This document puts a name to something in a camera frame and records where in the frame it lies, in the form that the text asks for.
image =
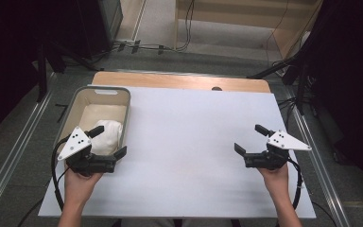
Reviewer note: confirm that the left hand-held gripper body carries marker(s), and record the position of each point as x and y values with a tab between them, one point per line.
75	145

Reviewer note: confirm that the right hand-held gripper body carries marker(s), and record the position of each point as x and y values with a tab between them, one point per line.
275	157

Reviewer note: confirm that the white cloth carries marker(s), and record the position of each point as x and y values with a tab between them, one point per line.
108	138

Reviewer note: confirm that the grey storage basket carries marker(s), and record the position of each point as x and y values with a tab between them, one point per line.
107	97

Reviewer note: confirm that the person's right hand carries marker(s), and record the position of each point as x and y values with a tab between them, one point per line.
278	183

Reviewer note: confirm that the person's left hand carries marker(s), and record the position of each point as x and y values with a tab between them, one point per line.
79	187

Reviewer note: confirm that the white table mat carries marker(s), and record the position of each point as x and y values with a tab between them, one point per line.
186	142

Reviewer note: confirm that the black stand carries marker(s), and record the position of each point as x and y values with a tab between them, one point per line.
42	72
296	72

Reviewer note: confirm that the wooden table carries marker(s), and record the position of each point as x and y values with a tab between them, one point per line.
176	81

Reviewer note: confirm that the dark cabinet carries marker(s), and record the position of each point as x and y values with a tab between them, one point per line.
107	22

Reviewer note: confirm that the wooden shelf unit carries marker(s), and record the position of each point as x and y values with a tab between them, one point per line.
233	19

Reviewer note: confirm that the aluminium floor rail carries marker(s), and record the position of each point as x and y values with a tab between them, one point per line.
9	167
321	170

